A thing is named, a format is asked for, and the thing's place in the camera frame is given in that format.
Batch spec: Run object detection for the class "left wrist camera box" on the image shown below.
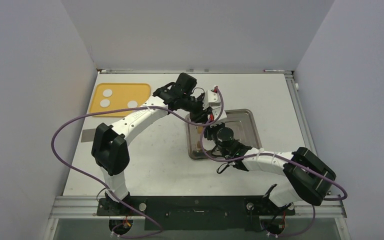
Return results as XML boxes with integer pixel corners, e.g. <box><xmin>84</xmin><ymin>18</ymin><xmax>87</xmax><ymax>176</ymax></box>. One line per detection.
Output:
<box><xmin>203</xmin><ymin>89</ymin><xmax>222</xmax><ymax>109</ymax></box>

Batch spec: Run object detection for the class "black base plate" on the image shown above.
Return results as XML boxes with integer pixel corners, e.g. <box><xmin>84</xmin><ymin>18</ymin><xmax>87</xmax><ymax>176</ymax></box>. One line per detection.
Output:
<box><xmin>97</xmin><ymin>195</ymin><xmax>296</xmax><ymax>232</ymax></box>

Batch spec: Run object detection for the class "scraper with red handle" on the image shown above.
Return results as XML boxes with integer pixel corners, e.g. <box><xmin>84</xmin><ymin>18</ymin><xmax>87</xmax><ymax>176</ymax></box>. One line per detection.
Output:
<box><xmin>80</xmin><ymin>128</ymin><xmax>96</xmax><ymax>143</ymax></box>

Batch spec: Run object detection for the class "white dough disc upper left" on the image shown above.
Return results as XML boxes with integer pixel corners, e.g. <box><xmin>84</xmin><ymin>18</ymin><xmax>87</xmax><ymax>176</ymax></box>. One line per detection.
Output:
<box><xmin>102</xmin><ymin>89</ymin><xmax>113</xmax><ymax>98</ymax></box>

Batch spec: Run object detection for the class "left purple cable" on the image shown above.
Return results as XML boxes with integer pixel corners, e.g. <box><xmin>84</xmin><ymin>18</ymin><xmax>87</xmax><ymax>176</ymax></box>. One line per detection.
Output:
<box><xmin>50</xmin><ymin>86</ymin><xmax>225</xmax><ymax>239</ymax></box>

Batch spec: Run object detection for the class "stainless steel tray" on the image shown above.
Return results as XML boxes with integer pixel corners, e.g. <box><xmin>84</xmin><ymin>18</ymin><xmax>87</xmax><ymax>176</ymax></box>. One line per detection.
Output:
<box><xmin>186</xmin><ymin>108</ymin><xmax>262</xmax><ymax>161</ymax></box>

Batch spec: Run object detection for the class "white dough disc right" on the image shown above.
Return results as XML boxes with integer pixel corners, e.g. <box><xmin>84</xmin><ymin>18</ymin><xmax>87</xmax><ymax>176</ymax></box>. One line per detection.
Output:
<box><xmin>127</xmin><ymin>100</ymin><xmax>138</xmax><ymax>108</ymax></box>

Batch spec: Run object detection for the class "aluminium frame rail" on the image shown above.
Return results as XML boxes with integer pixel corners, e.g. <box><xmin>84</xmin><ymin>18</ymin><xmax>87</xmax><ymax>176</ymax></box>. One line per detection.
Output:
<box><xmin>282</xmin><ymin>71</ymin><xmax>317</xmax><ymax>155</ymax></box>

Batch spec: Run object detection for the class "purple cable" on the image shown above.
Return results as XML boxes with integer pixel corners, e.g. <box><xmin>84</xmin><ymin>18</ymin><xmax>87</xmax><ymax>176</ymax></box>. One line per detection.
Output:
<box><xmin>199</xmin><ymin>124</ymin><xmax>349</xmax><ymax>239</ymax></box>
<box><xmin>50</xmin><ymin>86</ymin><xmax>225</xmax><ymax>239</ymax></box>

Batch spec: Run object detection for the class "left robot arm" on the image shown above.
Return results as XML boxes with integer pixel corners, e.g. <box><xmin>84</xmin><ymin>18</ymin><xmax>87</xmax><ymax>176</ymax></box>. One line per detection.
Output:
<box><xmin>91</xmin><ymin>73</ymin><xmax>211</xmax><ymax>215</ymax></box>

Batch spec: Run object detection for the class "yellow plastic tray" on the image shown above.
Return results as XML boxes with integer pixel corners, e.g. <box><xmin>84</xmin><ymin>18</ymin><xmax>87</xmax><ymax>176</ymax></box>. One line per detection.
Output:
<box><xmin>88</xmin><ymin>83</ymin><xmax>152</xmax><ymax>113</ymax></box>

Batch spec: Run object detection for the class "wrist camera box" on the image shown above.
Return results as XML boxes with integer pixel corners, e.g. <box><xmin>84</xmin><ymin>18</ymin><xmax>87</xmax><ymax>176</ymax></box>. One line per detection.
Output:
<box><xmin>212</xmin><ymin>110</ymin><xmax>227</xmax><ymax>124</ymax></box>
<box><xmin>203</xmin><ymin>89</ymin><xmax>222</xmax><ymax>109</ymax></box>

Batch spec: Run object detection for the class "white dough disc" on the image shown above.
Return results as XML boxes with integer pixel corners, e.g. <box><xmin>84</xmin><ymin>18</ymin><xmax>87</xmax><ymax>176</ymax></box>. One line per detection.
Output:
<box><xmin>102</xmin><ymin>89</ymin><xmax>113</xmax><ymax>98</ymax></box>
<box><xmin>99</xmin><ymin>99</ymin><xmax>111</xmax><ymax>108</ymax></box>
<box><xmin>127</xmin><ymin>100</ymin><xmax>138</xmax><ymax>108</ymax></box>

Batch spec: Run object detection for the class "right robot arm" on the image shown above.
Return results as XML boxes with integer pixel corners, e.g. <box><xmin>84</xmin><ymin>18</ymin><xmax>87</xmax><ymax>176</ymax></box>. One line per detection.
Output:
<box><xmin>200</xmin><ymin>123</ymin><xmax>337</xmax><ymax>214</ymax></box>

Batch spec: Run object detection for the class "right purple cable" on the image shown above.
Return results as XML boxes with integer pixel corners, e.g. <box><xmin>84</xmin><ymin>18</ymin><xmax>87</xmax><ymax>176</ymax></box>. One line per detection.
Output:
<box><xmin>199</xmin><ymin>124</ymin><xmax>349</xmax><ymax>239</ymax></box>

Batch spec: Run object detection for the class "white dough disc lower left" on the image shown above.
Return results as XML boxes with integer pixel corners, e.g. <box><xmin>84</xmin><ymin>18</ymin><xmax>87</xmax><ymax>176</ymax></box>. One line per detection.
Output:
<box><xmin>99</xmin><ymin>99</ymin><xmax>111</xmax><ymax>108</ymax></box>

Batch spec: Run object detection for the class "wooden rolling pin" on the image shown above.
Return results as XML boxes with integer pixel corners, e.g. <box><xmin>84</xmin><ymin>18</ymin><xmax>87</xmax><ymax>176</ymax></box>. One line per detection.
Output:
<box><xmin>196</xmin><ymin>126</ymin><xmax>204</xmax><ymax>134</ymax></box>

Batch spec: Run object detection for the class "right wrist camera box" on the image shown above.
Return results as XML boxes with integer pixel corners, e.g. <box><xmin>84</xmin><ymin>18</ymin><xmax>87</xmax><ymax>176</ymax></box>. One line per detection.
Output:
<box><xmin>212</xmin><ymin>110</ymin><xmax>227</xmax><ymax>124</ymax></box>

